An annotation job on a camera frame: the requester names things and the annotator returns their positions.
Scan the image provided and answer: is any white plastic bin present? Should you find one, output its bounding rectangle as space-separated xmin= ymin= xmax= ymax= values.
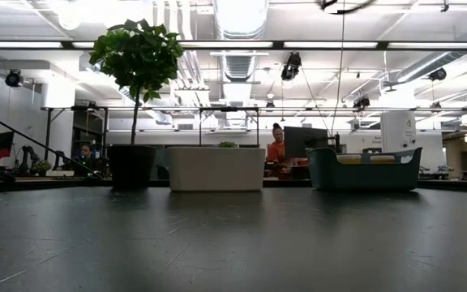
xmin=166 ymin=146 xmax=268 ymax=192

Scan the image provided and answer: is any blue plastic bin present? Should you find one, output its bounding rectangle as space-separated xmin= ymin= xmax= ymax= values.
xmin=306 ymin=146 xmax=423 ymax=192

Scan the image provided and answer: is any person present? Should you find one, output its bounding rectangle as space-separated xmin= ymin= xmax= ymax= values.
xmin=73 ymin=144 xmax=101 ymax=176
xmin=266 ymin=122 xmax=296 ymax=180

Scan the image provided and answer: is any black monitor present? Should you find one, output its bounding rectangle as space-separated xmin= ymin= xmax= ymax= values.
xmin=283 ymin=126 xmax=330 ymax=161

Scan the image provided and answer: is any potted green plant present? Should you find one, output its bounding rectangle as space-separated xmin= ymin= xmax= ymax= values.
xmin=88 ymin=18 xmax=186 ymax=190

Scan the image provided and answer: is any overhead light bar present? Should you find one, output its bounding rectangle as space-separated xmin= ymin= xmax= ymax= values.
xmin=0 ymin=39 xmax=467 ymax=52

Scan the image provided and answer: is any thin hanging cable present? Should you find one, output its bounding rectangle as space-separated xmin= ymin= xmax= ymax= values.
xmin=328 ymin=14 xmax=346 ymax=137

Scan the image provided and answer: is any black looped cable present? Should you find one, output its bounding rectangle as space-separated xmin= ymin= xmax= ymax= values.
xmin=320 ymin=0 xmax=376 ymax=15

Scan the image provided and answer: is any black metal stand frame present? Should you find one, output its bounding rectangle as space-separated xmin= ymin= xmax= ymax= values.
xmin=43 ymin=105 xmax=109 ymax=163

